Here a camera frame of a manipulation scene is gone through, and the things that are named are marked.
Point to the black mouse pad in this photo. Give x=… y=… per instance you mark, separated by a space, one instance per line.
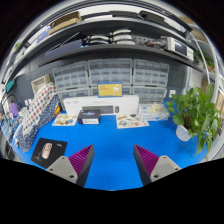
x=60 y=146

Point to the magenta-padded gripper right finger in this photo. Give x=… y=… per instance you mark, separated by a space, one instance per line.
x=165 y=165

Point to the colourful sticker sheet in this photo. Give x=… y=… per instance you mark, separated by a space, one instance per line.
x=131 y=121
x=64 y=120

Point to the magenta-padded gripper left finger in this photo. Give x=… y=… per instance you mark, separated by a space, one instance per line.
x=61 y=166

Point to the dark shelf unit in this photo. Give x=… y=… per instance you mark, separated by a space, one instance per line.
x=110 y=50

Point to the pink computer mouse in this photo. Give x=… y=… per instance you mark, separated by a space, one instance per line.
x=47 y=150

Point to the green plant in white pot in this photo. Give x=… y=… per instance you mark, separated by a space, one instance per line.
x=193 y=113

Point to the white and blue box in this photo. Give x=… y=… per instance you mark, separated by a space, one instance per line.
x=153 y=113

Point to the checkered patterned cloth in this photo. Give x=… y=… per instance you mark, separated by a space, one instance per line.
x=36 y=116

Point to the yellow box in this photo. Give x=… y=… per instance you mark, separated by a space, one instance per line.
x=110 y=89

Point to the long white keyboard box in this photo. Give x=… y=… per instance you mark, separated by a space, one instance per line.
x=126 y=101

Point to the small black box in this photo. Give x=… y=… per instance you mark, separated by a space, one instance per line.
x=88 y=116

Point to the beige woven basket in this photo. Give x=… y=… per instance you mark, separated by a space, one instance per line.
x=40 y=84

